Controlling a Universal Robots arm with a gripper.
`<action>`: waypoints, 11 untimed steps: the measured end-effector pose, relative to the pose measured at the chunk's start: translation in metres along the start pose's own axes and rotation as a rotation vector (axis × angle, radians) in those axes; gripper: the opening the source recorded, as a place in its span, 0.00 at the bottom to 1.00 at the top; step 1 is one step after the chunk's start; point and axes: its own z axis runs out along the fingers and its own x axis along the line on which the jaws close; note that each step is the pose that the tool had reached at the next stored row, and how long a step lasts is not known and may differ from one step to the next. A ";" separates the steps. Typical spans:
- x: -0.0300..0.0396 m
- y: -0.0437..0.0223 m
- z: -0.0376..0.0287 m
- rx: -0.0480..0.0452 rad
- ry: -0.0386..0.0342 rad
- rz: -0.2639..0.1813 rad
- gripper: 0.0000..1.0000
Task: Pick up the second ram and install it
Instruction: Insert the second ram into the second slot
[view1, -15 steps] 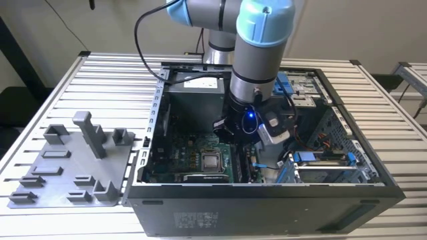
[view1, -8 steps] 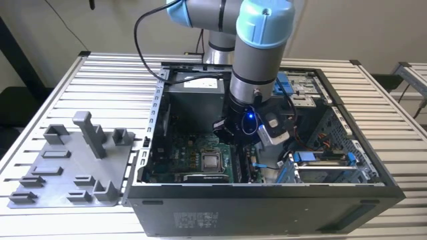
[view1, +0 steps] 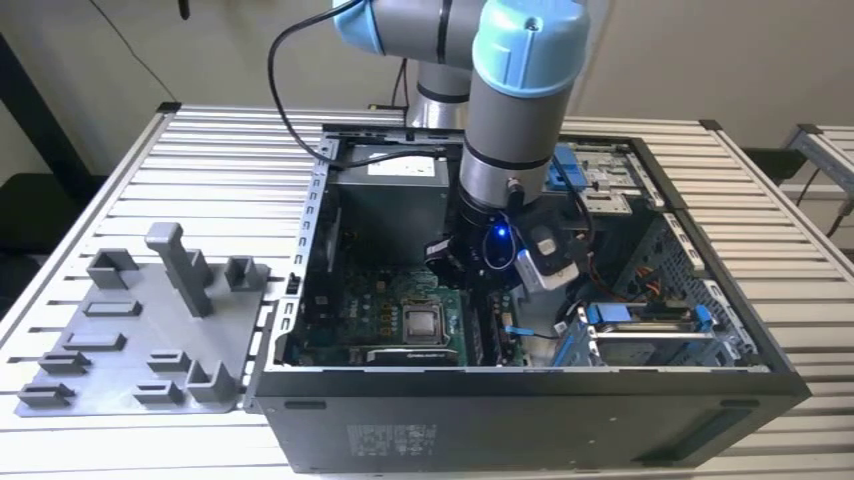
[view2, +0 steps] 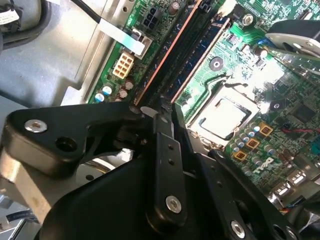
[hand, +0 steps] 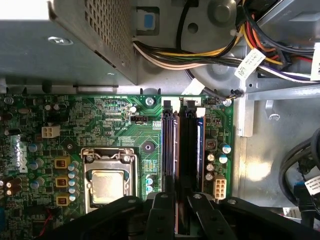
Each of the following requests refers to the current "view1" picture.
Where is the silver CPU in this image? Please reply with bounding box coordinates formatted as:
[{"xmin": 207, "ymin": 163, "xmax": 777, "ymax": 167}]
[{"xmin": 403, "ymin": 309, "xmax": 442, "ymax": 337}]

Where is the CPU socket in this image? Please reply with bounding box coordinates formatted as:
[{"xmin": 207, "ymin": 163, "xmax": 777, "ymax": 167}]
[{"xmin": 398, "ymin": 297, "xmax": 449, "ymax": 347}]

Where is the green motherboard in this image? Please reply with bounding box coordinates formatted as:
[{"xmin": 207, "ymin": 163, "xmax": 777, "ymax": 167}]
[{"xmin": 293, "ymin": 267, "xmax": 529, "ymax": 369}]

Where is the grey power supply unit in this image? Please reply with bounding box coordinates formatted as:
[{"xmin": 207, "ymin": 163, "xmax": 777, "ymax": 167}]
[{"xmin": 330, "ymin": 144, "xmax": 463, "ymax": 266}]

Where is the black graphics card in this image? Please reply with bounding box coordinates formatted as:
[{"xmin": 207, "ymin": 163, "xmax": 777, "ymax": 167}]
[{"xmin": 365, "ymin": 347, "xmax": 462, "ymax": 367}]

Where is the hard disk in blue carrier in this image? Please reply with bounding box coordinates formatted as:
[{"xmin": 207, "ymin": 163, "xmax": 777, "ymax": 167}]
[{"xmin": 553, "ymin": 301, "xmax": 726, "ymax": 369}]

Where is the grey metal drive cage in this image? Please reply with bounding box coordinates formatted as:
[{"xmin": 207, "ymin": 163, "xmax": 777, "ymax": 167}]
[{"xmin": 519, "ymin": 142, "xmax": 659, "ymax": 276}]

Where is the black open PC case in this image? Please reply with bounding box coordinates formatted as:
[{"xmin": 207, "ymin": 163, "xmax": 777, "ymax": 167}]
[{"xmin": 243, "ymin": 122, "xmax": 814, "ymax": 475}]

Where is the grey plastic parts rack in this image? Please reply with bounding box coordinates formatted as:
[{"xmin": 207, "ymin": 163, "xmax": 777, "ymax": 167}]
[{"xmin": 12, "ymin": 223, "xmax": 273, "ymax": 419}]

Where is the metal slat side table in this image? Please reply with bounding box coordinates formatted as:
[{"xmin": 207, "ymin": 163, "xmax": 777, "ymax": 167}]
[{"xmin": 778, "ymin": 122, "xmax": 854, "ymax": 201}]

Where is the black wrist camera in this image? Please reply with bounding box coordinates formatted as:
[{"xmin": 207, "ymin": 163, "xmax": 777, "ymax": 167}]
[{"xmin": 423, "ymin": 238, "xmax": 470, "ymax": 275}]

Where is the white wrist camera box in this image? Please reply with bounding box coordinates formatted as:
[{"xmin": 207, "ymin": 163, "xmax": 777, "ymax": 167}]
[{"xmin": 514, "ymin": 223, "xmax": 583, "ymax": 292}]

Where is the black wire with blue plug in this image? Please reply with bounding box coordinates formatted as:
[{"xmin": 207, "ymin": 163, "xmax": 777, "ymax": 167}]
[{"xmin": 503, "ymin": 324, "xmax": 563, "ymax": 341}]

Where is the orange data wire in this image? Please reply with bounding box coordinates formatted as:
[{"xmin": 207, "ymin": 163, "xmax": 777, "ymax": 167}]
[{"xmin": 590, "ymin": 264, "xmax": 666, "ymax": 305}]

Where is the thick black camera cable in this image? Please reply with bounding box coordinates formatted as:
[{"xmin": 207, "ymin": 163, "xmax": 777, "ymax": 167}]
[{"xmin": 266, "ymin": 1, "xmax": 463, "ymax": 172}]

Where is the black slanted post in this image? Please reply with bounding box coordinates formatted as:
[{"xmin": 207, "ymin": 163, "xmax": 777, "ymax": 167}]
[{"xmin": 0, "ymin": 32, "xmax": 92, "ymax": 191}]

